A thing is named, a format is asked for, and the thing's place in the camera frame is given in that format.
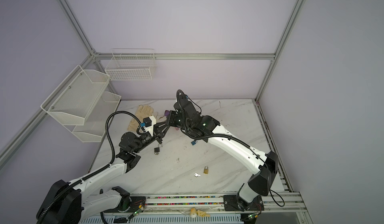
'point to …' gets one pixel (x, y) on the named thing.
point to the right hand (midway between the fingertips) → (163, 116)
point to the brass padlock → (206, 171)
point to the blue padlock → (193, 142)
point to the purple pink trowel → (166, 113)
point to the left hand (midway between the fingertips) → (170, 122)
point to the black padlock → (156, 150)
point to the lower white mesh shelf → (94, 128)
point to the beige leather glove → (143, 111)
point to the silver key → (196, 175)
